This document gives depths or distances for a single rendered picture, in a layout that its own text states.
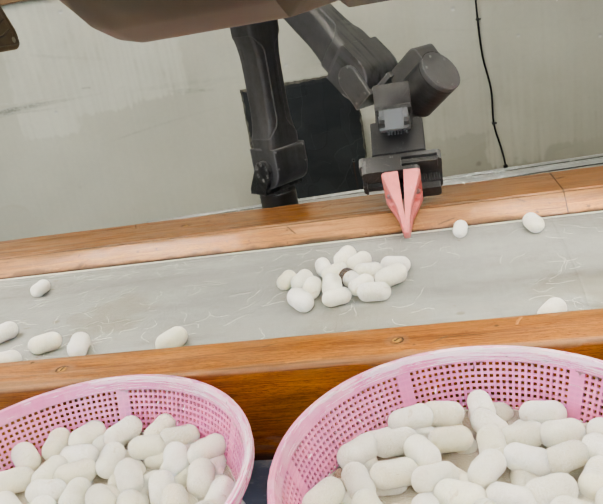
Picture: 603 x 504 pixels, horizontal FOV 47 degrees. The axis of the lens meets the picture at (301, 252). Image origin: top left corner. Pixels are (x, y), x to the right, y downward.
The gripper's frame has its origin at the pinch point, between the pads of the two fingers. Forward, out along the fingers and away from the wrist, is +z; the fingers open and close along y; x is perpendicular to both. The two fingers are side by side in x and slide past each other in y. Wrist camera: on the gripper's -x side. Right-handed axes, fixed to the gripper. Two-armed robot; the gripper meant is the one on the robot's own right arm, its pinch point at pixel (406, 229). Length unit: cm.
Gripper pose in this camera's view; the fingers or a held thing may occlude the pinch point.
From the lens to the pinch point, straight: 85.9
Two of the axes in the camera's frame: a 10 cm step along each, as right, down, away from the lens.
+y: 9.8, -1.1, -1.8
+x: 2.1, 4.7, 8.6
